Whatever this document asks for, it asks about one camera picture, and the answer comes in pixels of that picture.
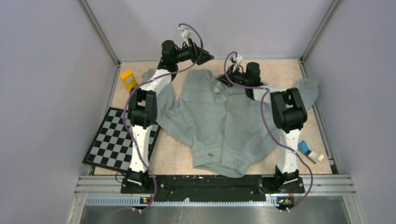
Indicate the blue toy block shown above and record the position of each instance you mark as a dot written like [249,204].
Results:
[303,148]

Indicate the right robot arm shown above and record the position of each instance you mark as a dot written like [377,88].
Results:
[288,111]

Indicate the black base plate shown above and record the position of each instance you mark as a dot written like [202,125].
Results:
[210,188]

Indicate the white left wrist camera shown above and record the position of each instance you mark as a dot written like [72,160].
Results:
[185,33]

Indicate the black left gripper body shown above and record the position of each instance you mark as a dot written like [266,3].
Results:
[191,52]

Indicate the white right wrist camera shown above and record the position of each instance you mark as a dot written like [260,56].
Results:
[236,59]

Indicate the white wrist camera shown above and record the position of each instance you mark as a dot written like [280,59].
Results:
[185,33]
[236,59]

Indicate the aluminium front rail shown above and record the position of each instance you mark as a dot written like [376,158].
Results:
[105,190]

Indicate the white small card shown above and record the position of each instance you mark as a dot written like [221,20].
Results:
[315,157]

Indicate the black white checkerboard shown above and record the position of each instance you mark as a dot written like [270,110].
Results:
[111,146]

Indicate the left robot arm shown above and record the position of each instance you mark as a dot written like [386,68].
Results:
[142,110]

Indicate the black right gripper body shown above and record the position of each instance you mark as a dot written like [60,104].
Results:
[236,77]

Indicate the yellow toy block frame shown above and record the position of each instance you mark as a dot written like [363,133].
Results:
[129,80]

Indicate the grey zip-up jacket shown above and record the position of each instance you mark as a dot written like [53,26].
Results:
[227,131]

